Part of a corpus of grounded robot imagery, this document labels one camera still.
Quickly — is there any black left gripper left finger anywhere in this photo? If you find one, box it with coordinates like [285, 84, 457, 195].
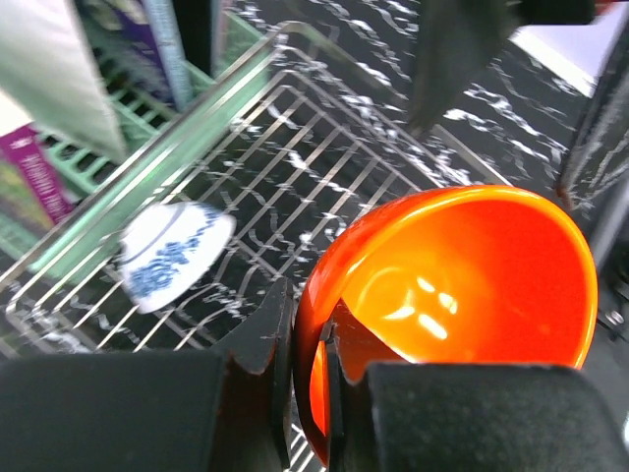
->
[1, 278, 294, 471]

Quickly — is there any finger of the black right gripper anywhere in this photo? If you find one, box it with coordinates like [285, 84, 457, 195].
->
[556, 49, 628, 211]
[407, 0, 516, 133]

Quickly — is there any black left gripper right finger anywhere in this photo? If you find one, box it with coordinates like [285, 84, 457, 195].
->
[322, 303, 628, 471]

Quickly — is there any orange plastic bowl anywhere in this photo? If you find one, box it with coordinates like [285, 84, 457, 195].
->
[293, 185, 598, 462]

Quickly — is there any blue white porcelain bowl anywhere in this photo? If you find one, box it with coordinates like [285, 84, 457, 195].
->
[119, 202, 236, 314]

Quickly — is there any green plastic file organizer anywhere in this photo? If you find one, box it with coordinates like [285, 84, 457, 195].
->
[1, 13, 264, 287]

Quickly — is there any purple illustrated book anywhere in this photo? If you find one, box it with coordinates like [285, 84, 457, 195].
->
[1, 124, 73, 236]

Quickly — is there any blue spine book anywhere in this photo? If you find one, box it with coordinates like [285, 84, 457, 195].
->
[113, 1, 193, 111]

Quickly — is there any metal wire dish rack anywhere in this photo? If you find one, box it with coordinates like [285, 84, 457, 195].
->
[1, 23, 503, 360]

